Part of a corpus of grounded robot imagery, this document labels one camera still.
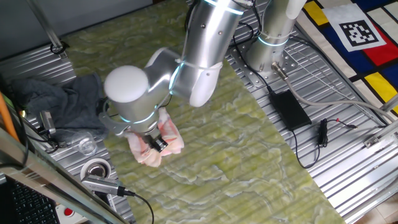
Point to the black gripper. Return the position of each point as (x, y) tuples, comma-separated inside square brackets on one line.
[(149, 138)]

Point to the white cloth with pink stripes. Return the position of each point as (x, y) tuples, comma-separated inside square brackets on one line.
[(169, 137)]

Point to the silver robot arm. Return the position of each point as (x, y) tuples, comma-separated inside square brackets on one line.
[(202, 46)]

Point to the colourful block pattern cloth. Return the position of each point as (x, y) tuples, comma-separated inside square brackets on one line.
[(376, 53)]

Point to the green marble pattern mat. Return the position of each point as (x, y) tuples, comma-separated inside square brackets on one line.
[(202, 155)]

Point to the round steel bowl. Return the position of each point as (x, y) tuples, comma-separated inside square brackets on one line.
[(96, 169)]

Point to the clear glass cup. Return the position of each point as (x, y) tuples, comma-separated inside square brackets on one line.
[(85, 144)]

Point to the dark grey towel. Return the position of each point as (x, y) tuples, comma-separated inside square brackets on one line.
[(74, 102)]

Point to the grey box with red button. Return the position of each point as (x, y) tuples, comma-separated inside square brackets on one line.
[(69, 212)]

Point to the black power adapter brick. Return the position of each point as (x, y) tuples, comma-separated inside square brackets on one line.
[(289, 109)]

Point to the black keyboard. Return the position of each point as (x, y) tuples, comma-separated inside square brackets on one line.
[(31, 205)]

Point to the orange tube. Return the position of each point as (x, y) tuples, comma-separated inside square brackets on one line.
[(6, 118)]

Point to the white paper marker tag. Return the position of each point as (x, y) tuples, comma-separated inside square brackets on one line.
[(357, 32)]

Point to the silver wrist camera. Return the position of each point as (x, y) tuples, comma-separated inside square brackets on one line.
[(112, 123)]

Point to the silver ribbed camera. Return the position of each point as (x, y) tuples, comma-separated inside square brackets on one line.
[(102, 185)]

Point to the small grey camera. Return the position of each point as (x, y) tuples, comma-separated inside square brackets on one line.
[(47, 122)]

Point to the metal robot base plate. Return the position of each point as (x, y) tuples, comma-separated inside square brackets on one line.
[(248, 73)]

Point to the aluminium frame beam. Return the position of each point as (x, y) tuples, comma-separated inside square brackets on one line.
[(31, 169)]

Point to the slim aluminium post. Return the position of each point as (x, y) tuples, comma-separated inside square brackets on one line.
[(46, 28)]

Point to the aluminium profile with bracket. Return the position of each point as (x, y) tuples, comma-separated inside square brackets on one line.
[(382, 137)]

